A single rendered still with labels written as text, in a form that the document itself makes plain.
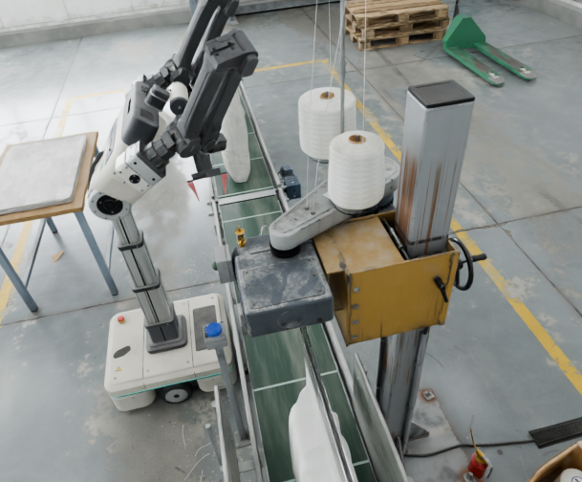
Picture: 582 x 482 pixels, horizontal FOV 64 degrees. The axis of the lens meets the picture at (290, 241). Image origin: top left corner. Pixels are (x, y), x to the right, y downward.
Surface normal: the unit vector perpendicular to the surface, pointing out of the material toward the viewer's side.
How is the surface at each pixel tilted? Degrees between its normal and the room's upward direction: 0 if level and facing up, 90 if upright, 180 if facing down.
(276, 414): 0
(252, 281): 0
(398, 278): 90
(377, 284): 90
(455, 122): 90
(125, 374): 0
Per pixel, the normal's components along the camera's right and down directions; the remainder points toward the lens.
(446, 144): 0.22, 0.62
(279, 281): -0.07, -0.75
